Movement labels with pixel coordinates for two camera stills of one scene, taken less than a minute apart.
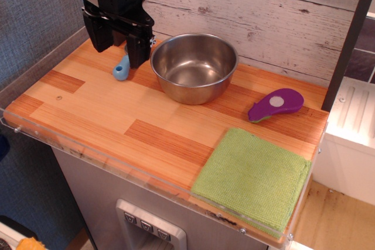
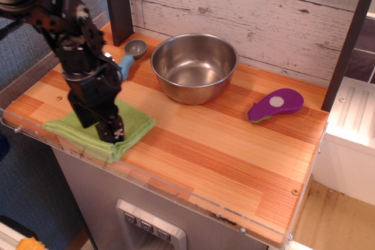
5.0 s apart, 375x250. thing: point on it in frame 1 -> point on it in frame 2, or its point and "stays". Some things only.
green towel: (262, 181) -> (68, 130)
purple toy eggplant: (283, 100) stays
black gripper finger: (101, 30) -> (86, 117)
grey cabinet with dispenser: (123, 213) stays
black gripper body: (119, 2) -> (94, 81)
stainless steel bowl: (194, 68) stays
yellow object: (30, 243) stays
